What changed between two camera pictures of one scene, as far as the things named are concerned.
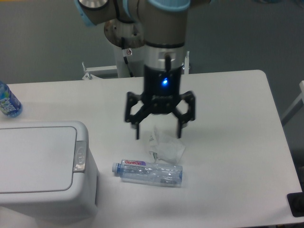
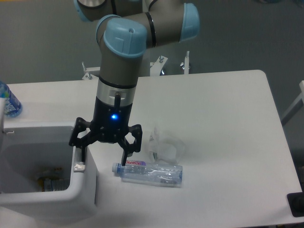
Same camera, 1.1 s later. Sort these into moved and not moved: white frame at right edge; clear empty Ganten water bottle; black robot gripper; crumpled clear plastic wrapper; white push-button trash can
Moved: white push-button trash can; black robot gripper
Not moved: crumpled clear plastic wrapper; white frame at right edge; clear empty Ganten water bottle
